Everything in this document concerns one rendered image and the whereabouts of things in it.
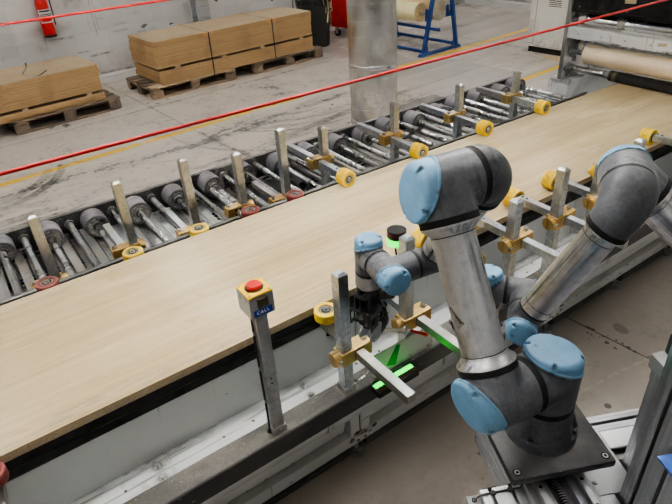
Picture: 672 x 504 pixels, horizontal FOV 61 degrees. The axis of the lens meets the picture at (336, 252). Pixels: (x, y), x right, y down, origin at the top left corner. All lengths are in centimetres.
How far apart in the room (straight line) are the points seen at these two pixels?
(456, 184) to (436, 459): 171
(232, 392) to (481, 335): 102
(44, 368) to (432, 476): 153
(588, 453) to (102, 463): 129
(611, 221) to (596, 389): 181
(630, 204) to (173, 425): 138
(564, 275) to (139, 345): 124
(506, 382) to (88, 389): 117
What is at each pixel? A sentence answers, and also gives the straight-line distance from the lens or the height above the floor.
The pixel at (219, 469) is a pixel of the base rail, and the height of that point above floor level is 70.
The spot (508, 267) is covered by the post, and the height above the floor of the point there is 85.
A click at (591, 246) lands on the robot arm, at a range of 131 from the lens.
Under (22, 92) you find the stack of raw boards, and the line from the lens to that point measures 715.
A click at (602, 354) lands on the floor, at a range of 320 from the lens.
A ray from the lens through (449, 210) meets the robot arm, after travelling 104.
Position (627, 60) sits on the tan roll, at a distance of 412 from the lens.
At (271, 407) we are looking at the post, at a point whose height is 81.
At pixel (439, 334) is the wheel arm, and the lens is 182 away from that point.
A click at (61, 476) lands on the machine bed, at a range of 184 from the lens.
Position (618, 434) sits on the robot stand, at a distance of 153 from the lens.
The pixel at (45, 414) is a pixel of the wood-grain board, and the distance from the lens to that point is 177.
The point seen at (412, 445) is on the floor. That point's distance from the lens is 262.
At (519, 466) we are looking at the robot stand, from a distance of 128.
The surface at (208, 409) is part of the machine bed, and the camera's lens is 189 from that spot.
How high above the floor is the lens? 204
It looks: 32 degrees down
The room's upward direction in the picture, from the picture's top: 4 degrees counter-clockwise
